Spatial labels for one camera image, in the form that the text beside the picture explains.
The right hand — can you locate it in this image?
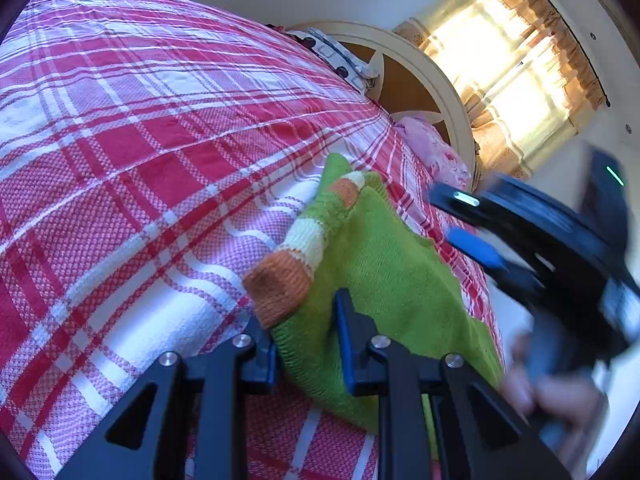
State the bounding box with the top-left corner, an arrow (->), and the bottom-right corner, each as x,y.
500,332 -> 608,474

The cream wooden headboard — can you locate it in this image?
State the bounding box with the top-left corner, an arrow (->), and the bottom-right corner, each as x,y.
294,21 -> 476,172

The beige curtain behind headboard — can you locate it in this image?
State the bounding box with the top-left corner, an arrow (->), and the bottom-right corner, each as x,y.
395,0 -> 608,179

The red plaid bed cover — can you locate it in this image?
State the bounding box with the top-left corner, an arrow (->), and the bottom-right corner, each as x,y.
1,0 -> 503,479

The green striped knit sweater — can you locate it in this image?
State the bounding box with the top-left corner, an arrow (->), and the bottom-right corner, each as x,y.
243,153 -> 502,432

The pink floral pillow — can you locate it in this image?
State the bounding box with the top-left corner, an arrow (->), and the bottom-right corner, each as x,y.
394,116 -> 472,190

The grey patterned pillow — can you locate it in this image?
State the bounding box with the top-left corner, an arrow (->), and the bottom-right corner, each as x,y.
285,27 -> 381,94

